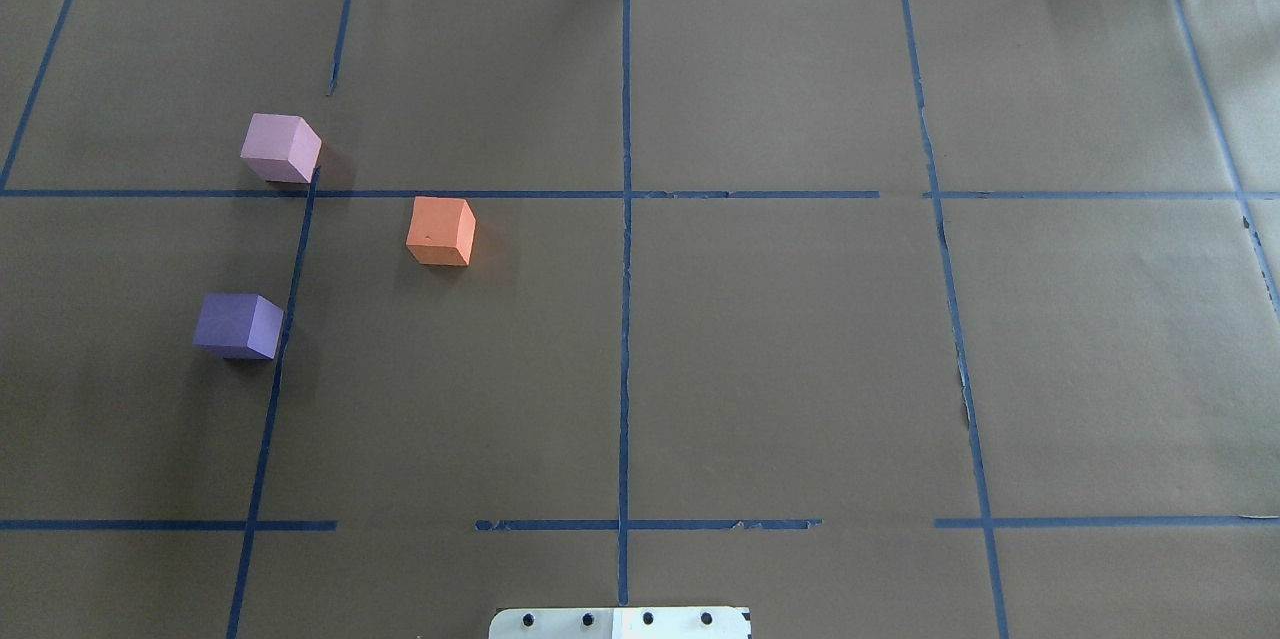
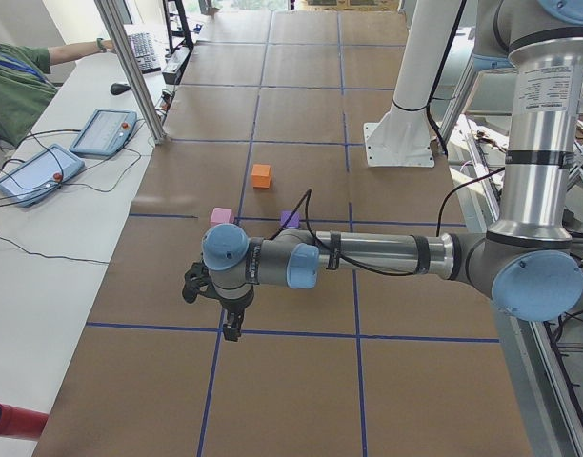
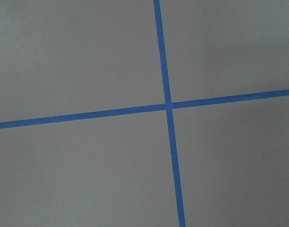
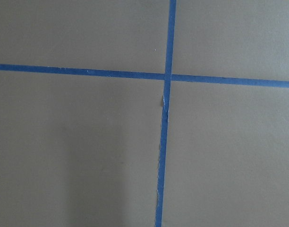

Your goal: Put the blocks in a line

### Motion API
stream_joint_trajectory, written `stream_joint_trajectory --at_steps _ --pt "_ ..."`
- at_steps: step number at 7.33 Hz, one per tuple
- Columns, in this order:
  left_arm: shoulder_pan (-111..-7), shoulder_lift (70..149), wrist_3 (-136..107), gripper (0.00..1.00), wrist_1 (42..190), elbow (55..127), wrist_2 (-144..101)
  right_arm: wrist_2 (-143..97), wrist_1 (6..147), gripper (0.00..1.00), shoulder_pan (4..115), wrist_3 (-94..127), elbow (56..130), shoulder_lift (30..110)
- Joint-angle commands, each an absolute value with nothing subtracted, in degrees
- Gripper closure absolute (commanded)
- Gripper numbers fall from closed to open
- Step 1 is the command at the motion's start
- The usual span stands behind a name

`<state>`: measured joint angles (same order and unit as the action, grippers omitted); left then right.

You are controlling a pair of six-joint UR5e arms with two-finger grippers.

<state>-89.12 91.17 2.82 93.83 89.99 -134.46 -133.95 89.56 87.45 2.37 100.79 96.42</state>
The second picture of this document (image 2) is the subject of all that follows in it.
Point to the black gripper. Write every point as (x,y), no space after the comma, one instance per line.
(235,305)

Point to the orange foam block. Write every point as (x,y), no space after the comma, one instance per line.
(261,176)

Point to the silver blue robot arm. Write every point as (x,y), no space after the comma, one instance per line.
(522,262)

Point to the pink foam block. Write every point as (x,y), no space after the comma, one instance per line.
(221,216)

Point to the purple foam block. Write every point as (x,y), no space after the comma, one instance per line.
(290,219)

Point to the far blue teach pendant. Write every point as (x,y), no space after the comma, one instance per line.
(105,133)

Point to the blue teach pendant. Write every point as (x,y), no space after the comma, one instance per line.
(40,176)
(105,133)

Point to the near blue teach pendant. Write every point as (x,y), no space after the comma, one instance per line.
(40,176)

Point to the red cylinder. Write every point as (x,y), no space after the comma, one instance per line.
(21,423)

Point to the black computer mouse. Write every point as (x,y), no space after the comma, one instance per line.
(119,88)

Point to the black computer keyboard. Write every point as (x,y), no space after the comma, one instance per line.
(144,52)

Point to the person in green shirt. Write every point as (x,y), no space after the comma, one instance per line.
(25,90)

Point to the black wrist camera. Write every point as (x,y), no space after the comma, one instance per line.
(197,283)

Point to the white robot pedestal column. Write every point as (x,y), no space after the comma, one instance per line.
(402,137)

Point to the aluminium frame post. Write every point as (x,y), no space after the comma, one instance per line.
(115,28)

